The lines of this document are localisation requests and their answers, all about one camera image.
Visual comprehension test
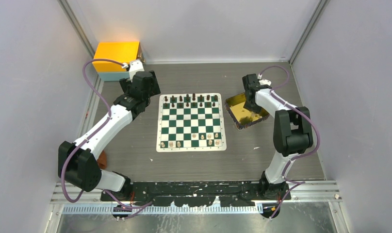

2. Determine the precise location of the gold tin box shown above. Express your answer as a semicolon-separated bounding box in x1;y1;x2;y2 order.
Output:
225;93;270;130

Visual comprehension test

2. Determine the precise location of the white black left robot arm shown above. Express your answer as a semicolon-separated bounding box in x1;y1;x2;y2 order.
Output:
58;70;161;200

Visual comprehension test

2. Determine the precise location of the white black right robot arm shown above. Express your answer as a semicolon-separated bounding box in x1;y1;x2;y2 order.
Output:
242;74;313;200

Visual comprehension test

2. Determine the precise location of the green white chess board mat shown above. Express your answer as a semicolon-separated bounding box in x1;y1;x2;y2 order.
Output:
156;93;227;152

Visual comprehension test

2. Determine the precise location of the light blue box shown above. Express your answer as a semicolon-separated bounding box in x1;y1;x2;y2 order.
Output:
98;65;126;82

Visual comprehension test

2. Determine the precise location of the yellow box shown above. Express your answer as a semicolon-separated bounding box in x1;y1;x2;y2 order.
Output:
93;41;143;72

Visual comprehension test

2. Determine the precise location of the brown cloth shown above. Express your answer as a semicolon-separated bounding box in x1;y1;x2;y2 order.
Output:
97;151;107;169

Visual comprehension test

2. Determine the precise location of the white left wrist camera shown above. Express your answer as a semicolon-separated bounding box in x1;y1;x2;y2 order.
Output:
122;60;145;80

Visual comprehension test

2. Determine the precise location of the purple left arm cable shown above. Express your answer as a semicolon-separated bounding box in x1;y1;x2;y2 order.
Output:
60;58;153;220

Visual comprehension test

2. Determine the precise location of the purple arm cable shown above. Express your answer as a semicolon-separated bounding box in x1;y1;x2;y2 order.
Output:
60;58;153;220
258;66;321;220

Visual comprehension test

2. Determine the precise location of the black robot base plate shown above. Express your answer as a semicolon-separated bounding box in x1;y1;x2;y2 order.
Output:
100;180;292;208

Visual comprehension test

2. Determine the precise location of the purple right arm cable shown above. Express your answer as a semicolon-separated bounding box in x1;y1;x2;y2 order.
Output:
258;66;321;220

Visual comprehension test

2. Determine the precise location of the aluminium frame rail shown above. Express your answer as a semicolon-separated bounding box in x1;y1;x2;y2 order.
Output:
50;181;343;218

